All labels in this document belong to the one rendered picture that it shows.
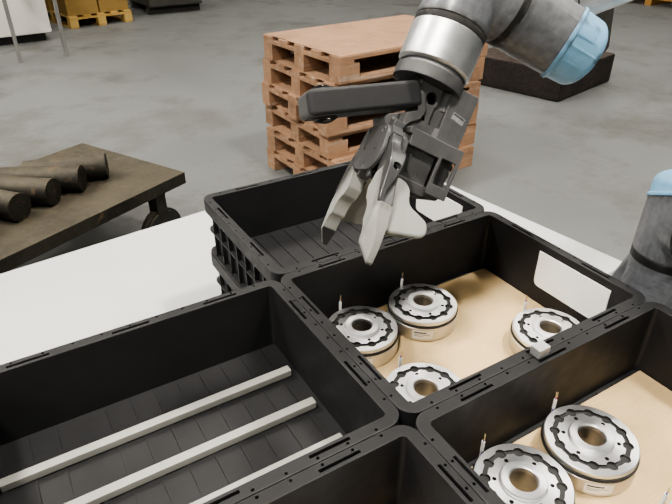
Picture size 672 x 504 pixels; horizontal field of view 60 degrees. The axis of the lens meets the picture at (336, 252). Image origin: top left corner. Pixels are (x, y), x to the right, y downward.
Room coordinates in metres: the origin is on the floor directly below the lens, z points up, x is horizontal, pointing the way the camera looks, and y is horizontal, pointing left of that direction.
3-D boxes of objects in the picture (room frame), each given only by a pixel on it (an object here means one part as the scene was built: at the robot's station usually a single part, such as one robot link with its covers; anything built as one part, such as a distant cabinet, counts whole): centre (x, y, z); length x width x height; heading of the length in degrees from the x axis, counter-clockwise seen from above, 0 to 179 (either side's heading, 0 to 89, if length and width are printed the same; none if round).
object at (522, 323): (0.64, -0.30, 0.86); 0.10 x 0.10 x 0.01
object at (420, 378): (0.52, -0.11, 0.86); 0.05 x 0.05 x 0.01
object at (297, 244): (0.90, -0.01, 0.87); 0.40 x 0.30 x 0.11; 121
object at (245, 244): (0.90, -0.01, 0.92); 0.40 x 0.30 x 0.02; 121
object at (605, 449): (0.45, -0.28, 0.86); 0.05 x 0.05 x 0.01
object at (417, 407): (0.65, -0.17, 0.92); 0.40 x 0.30 x 0.02; 121
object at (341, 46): (3.30, -0.21, 0.38); 1.07 x 0.74 x 0.76; 125
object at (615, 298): (0.65, -0.17, 0.87); 0.40 x 0.30 x 0.11; 121
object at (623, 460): (0.45, -0.28, 0.86); 0.10 x 0.10 x 0.01
